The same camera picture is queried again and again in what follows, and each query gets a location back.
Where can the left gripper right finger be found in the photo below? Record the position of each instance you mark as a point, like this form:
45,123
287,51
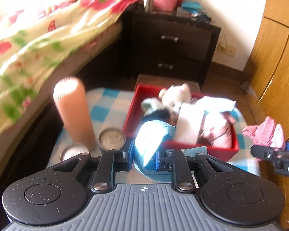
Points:
174,162

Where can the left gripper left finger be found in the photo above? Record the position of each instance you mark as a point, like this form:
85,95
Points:
109,164

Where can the pink knitted cloth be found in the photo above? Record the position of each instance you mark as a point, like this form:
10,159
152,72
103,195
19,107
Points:
268,133

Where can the striped knitted sock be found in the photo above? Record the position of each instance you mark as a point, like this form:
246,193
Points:
161,115

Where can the purple knitted cloth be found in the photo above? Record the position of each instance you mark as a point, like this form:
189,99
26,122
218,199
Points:
191,116

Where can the white teddy bear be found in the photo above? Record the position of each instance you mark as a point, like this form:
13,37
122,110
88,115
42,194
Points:
175,96

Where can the pink pig plush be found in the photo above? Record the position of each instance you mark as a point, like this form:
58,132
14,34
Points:
216,130

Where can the white green terry towel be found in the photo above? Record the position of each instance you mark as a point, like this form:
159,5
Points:
150,105

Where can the dark green drink can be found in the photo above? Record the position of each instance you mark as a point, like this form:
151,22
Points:
111,139

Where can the blue drink can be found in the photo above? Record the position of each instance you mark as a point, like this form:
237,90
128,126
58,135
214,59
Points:
73,150

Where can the blue white checkered tablecloth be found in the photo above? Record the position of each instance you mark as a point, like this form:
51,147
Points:
109,107

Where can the red cardboard box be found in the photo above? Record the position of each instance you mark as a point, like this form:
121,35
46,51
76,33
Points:
134,118

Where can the wooden wardrobe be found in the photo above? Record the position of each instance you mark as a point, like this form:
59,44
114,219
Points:
267,70

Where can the small wooden stool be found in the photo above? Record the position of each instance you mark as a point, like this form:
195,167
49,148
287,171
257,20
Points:
165,82

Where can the peach ribbed bottle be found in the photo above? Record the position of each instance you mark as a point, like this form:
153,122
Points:
69,96

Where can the dark wooden nightstand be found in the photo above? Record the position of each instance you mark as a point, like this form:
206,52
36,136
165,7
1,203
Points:
164,44

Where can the floral bed blanket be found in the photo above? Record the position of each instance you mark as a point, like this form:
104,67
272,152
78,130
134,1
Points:
35,41

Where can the blue items on nightstand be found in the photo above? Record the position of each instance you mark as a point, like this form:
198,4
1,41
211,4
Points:
193,10

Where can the wall power outlet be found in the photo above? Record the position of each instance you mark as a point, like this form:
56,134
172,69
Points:
226,49

